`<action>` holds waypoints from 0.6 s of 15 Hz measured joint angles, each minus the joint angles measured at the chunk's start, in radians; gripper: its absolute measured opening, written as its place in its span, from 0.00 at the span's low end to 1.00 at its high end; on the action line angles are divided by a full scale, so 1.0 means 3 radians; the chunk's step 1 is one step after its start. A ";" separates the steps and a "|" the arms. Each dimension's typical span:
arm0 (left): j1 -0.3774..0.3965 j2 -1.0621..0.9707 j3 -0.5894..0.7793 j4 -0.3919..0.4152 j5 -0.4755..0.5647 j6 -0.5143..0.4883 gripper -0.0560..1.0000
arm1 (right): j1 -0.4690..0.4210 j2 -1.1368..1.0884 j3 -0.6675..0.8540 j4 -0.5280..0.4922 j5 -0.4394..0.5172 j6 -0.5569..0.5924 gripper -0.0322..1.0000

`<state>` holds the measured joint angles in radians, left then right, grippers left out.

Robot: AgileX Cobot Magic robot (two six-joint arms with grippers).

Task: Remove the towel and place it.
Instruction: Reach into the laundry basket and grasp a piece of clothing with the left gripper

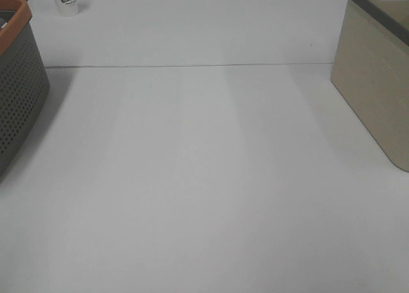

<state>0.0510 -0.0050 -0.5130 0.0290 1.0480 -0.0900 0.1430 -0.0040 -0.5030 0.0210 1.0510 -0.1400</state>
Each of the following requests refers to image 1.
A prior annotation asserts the beige storage bin grey rim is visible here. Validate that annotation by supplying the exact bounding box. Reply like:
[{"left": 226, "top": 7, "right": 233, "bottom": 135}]
[{"left": 330, "top": 0, "right": 408, "bottom": 171}]

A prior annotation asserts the grey perforated basket orange rim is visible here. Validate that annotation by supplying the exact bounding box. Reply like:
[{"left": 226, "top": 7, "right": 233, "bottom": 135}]
[{"left": 1, "top": 0, "right": 50, "bottom": 176}]

